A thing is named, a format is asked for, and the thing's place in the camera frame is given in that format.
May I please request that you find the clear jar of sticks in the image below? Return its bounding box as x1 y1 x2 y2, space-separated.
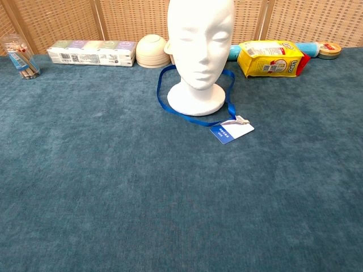
1 33 41 80

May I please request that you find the yellow snack bag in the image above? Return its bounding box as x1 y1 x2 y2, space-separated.
237 40 312 79

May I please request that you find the blue table cloth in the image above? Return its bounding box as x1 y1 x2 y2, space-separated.
0 46 363 272

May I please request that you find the multicolour tissue pack row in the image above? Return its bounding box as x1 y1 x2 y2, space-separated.
47 40 137 67

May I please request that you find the beige lidded lunch box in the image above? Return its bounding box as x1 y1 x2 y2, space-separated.
163 39 178 66

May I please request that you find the white foam mannequin head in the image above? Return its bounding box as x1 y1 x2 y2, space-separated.
166 0 235 117

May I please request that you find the wicker folding screen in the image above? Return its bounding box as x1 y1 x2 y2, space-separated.
0 0 363 56

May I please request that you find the round wooden tin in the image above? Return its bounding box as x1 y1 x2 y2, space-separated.
317 41 343 60

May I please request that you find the light blue rolled mat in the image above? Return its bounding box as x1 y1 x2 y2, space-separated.
229 41 320 62

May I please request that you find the blue lanyard with white clip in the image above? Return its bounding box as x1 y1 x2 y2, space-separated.
157 64 250 128

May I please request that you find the beige upturned bowl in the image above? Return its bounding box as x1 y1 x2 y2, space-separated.
136 34 171 68

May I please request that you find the blue and white ID badge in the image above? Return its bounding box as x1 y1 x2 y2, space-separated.
209 120 255 145

